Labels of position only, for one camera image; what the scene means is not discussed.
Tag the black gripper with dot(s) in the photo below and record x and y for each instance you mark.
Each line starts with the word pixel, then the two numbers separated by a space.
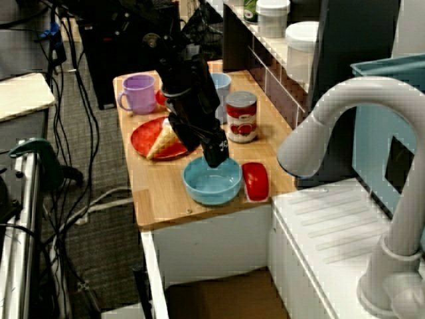
pixel 189 116

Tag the toy ice cream cone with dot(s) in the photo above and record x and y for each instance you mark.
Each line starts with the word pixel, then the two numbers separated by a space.
pixel 162 143

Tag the light blue bowl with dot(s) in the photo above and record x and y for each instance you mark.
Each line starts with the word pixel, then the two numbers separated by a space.
pixel 199 186

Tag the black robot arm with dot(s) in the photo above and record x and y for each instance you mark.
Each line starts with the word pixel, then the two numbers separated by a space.
pixel 169 73

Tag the tomato soup can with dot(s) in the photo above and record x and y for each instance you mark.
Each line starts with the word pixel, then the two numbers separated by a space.
pixel 241 123

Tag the red round plate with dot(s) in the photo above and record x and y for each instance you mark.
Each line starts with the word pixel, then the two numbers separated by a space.
pixel 146 136

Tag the pale blue plastic cup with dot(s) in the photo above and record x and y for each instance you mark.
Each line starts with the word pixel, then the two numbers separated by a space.
pixel 224 86

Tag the orange toy sausage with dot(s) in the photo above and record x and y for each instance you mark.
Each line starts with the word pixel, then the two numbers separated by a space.
pixel 160 98

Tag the red toy sushi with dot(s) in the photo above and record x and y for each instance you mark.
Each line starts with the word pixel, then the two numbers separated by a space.
pixel 255 182

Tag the purple plastic mug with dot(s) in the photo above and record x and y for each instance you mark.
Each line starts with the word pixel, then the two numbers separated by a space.
pixel 141 96

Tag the white sink unit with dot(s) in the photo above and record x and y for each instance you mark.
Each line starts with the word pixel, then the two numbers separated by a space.
pixel 216 242

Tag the dark end board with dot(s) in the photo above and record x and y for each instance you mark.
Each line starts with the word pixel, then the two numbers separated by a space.
pixel 235 40

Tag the black mesh basket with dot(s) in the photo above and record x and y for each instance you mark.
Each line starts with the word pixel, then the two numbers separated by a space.
pixel 206 20

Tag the black computer tower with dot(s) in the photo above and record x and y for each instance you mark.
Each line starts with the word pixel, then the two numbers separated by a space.
pixel 99 69

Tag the large white lidded jar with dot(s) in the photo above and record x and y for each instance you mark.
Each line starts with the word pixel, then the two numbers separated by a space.
pixel 300 56

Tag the grey toy faucet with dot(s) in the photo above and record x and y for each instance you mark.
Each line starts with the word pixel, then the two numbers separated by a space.
pixel 332 99

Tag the small white lidded jar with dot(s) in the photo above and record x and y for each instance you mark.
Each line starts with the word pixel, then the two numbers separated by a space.
pixel 272 23

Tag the green canister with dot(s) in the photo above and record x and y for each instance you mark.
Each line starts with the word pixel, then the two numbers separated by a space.
pixel 250 11

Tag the teal plastic bin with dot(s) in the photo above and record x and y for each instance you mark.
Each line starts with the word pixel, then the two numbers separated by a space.
pixel 372 139

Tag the dark grey upright panel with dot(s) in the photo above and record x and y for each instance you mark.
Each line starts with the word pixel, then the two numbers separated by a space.
pixel 348 50

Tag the cream side table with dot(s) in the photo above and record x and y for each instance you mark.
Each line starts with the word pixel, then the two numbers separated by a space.
pixel 23 96

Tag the short aluminium extrusion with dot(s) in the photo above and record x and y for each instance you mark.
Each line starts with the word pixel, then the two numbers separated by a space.
pixel 86 289

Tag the black box device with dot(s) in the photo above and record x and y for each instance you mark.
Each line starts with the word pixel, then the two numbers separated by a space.
pixel 8 199

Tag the aluminium frame rail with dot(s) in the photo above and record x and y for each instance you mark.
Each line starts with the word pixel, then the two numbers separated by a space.
pixel 28 216

